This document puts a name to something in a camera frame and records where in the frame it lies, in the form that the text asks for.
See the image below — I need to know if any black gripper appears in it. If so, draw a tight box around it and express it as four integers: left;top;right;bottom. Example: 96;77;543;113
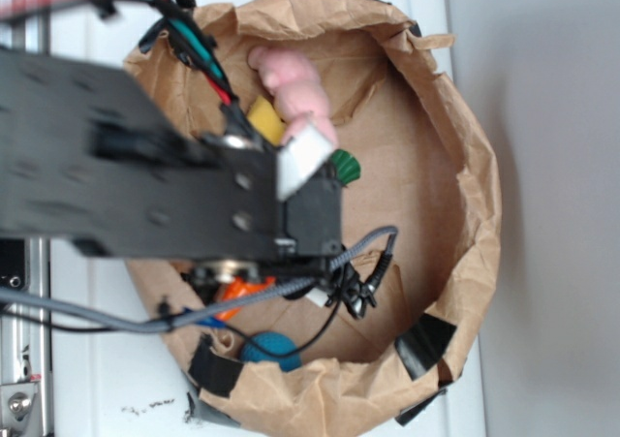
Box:
276;129;342;259

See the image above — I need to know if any orange toy carrot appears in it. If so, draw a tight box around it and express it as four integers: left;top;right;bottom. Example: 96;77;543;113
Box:
211;148;363;323

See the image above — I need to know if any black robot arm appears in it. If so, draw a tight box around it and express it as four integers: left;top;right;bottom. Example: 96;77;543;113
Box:
1;49;342;279

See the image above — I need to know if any yellow sponge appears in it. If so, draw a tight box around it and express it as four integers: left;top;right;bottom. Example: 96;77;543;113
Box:
247;96;285;145

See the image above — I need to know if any pink plush bunny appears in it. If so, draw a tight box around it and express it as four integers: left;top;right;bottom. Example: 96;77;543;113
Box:
247;46;339;150

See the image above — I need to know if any blue knitted ball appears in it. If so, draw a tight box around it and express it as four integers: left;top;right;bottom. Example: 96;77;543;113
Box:
239;331;302;372

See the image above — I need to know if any brown paper bag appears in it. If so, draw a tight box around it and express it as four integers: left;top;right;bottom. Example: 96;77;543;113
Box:
120;0;504;437

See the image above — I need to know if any grey braided cable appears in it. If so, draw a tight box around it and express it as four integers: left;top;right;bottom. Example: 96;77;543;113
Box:
0;225;400;335

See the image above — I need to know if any thin black cable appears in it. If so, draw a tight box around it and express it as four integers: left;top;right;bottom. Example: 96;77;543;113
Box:
0;257;393;356

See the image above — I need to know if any red and green wire bundle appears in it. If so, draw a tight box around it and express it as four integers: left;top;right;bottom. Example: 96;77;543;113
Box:
0;0;239;107

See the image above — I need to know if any black metal bracket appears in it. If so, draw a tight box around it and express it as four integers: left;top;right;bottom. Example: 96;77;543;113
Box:
0;238;29;292

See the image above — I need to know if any aluminium frame rail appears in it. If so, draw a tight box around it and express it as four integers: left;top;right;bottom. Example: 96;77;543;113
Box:
1;0;54;436

